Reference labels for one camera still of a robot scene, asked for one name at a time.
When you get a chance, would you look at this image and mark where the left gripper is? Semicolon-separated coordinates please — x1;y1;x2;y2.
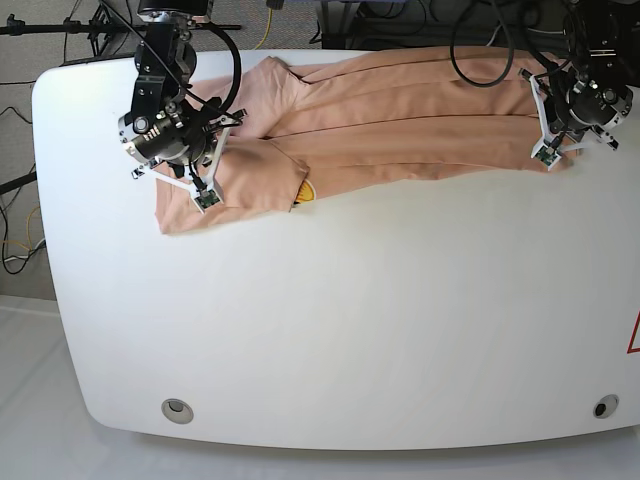
519;69;621;155

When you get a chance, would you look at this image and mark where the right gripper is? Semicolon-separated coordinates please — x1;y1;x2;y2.
128;106;246;200

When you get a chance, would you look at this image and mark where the peach pink T-shirt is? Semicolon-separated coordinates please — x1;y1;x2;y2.
152;48;589;237

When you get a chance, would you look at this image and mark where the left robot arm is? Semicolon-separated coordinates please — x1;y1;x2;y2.
518;1;639;169

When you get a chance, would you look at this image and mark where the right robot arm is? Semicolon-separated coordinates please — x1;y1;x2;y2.
118;1;246;211

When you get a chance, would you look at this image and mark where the red triangle warning sticker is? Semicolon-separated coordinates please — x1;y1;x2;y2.
627;314;640;354

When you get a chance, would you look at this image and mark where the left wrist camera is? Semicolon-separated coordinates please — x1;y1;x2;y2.
531;142;563;171

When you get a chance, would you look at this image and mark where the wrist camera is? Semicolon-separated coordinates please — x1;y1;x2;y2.
531;142;563;171
191;189;222;214

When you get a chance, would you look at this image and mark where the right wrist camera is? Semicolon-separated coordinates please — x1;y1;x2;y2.
191;189;222;214

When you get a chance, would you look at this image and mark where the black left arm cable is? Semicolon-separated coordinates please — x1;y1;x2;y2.
449;0;561;89

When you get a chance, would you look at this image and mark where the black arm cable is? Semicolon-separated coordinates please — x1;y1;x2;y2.
189;19;244;121
449;0;561;89

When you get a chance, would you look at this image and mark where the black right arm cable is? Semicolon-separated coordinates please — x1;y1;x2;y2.
189;19;244;121

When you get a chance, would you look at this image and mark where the black floor cable left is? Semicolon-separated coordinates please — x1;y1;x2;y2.
0;105;47;275

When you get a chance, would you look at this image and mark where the yellow cable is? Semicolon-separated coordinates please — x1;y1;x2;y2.
254;5;275;52

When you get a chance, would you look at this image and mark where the left table cable grommet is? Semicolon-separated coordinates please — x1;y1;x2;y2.
161;399;194;425

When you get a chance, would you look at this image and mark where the table cable grommet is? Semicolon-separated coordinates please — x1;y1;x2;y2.
593;394;620;419
161;399;194;425

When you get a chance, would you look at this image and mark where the right table cable grommet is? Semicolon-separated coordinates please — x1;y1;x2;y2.
593;394;620;419

